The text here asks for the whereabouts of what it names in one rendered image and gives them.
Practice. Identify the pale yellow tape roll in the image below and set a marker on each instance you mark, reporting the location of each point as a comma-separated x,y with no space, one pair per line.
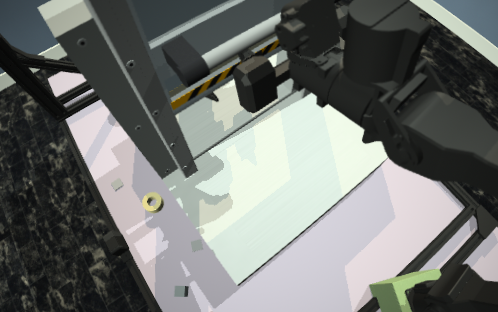
147,200

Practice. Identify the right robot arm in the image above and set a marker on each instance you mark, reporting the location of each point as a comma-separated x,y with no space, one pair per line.
438,137

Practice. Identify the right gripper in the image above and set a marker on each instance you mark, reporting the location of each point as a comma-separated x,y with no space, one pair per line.
256,80

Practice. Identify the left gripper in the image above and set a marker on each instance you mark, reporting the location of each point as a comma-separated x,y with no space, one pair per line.
213,97

